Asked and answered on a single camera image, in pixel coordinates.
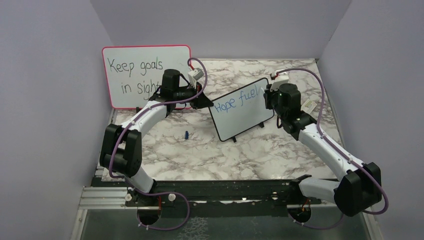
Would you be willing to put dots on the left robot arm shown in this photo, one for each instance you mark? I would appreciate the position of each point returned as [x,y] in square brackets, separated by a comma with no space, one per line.
[121,150]

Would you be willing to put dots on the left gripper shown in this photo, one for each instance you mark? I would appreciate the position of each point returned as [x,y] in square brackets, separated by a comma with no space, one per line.
[201,102]

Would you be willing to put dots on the pink framed whiteboard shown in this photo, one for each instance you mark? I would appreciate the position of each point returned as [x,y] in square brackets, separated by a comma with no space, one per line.
[133,73]

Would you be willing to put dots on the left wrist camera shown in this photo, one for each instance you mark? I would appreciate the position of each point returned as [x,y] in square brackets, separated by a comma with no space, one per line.
[194,75]

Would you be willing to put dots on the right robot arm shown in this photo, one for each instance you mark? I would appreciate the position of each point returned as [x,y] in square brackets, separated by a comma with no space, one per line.
[331,155]

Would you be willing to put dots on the black framed whiteboard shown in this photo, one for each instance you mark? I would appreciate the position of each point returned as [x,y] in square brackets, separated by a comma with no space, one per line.
[240,110]

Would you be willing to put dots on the white green eraser box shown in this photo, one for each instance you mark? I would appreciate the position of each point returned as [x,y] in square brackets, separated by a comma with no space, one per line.
[308,106]

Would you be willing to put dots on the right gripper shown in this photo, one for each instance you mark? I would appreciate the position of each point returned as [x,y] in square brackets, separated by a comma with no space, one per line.
[268,94]

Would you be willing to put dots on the black metal base rail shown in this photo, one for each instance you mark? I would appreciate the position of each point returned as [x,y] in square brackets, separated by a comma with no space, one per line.
[234,198]

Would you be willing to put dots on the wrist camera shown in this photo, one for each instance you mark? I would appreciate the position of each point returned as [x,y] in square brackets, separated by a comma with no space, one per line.
[194,75]
[277,80]

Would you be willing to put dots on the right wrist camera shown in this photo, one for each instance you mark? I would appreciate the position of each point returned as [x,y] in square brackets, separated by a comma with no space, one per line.
[277,80]

